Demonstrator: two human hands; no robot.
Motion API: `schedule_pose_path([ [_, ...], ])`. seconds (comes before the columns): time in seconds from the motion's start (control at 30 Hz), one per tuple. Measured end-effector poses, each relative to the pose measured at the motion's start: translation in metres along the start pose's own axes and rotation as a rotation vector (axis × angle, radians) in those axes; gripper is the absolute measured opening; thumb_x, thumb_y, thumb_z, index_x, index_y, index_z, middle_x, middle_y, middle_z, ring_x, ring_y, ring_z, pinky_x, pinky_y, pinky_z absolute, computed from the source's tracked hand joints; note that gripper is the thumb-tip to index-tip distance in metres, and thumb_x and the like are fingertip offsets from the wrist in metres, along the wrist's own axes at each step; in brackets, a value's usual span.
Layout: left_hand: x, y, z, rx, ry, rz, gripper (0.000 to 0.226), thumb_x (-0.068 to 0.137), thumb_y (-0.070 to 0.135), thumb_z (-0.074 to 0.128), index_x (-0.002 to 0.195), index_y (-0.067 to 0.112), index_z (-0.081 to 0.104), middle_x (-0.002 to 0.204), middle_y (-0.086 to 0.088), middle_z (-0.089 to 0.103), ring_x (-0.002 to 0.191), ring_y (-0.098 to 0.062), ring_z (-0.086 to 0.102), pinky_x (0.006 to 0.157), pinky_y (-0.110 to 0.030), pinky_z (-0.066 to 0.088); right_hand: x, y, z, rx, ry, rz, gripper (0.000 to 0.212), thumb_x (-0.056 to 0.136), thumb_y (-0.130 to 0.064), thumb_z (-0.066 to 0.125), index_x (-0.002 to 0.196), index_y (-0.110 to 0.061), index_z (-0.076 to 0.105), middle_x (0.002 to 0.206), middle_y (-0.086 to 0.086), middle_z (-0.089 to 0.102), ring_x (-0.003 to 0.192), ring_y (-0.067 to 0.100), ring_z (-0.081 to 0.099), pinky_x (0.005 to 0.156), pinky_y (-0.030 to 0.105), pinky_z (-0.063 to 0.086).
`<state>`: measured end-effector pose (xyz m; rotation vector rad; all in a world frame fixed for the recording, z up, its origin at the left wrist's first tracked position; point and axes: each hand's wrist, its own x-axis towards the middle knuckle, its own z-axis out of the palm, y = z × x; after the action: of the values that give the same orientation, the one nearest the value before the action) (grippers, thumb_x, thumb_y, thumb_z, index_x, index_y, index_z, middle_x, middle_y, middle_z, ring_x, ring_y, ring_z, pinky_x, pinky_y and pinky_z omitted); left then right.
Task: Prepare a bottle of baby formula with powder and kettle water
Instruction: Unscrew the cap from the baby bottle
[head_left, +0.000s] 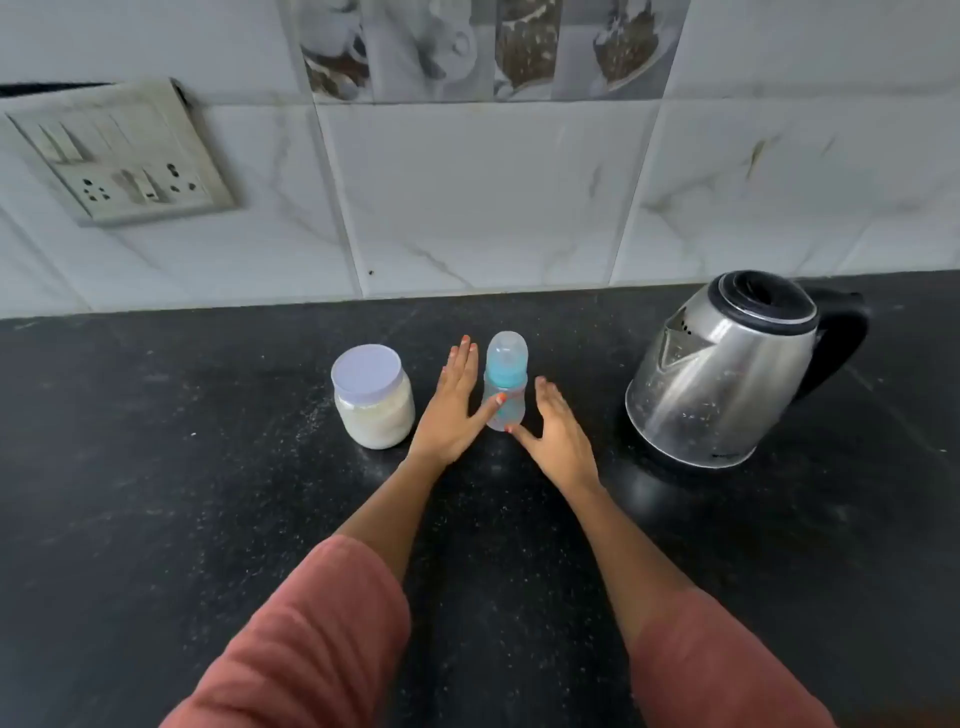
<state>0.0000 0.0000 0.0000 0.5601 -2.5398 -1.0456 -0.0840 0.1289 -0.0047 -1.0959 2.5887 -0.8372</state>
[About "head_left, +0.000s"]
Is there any person's left hand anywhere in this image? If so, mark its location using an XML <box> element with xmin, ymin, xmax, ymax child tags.
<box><xmin>408</xmin><ymin>335</ymin><xmax>510</xmax><ymax>471</ymax></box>

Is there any person's right hand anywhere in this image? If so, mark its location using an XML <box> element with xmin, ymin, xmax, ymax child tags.
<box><xmin>506</xmin><ymin>376</ymin><xmax>602</xmax><ymax>496</ymax></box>

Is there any clear plastic baby bottle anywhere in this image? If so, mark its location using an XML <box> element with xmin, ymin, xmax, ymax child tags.
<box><xmin>482</xmin><ymin>383</ymin><xmax>526</xmax><ymax>433</ymax></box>

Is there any clear milk powder jar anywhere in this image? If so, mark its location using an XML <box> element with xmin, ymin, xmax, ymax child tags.
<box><xmin>333</xmin><ymin>371</ymin><xmax>416</xmax><ymax>451</ymax></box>

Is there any blue bottle teat cap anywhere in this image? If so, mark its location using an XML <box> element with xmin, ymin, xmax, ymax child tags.
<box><xmin>485</xmin><ymin>330</ymin><xmax>529</xmax><ymax>391</ymax></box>

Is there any lilac round jar lid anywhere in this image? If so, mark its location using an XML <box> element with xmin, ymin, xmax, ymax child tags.
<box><xmin>330</xmin><ymin>344</ymin><xmax>406</xmax><ymax>399</ymax></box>

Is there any steel electric kettle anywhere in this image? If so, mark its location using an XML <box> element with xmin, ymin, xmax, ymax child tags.
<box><xmin>624</xmin><ymin>269</ymin><xmax>871</xmax><ymax>470</ymax></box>

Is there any person's left forearm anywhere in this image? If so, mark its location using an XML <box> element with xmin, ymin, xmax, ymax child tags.
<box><xmin>335</xmin><ymin>452</ymin><xmax>449</xmax><ymax>585</ymax></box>

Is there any person's right forearm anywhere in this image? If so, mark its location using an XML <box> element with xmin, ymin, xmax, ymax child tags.
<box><xmin>571</xmin><ymin>479</ymin><xmax>699</xmax><ymax>652</ymax></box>

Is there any reddish pink garment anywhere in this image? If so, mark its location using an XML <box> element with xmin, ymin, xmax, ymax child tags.
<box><xmin>159</xmin><ymin>533</ymin><xmax>838</xmax><ymax>728</ymax></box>

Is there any white wall switch socket panel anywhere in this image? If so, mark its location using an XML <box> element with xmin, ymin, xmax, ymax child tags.
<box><xmin>3</xmin><ymin>78</ymin><xmax>238</xmax><ymax>228</ymax></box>

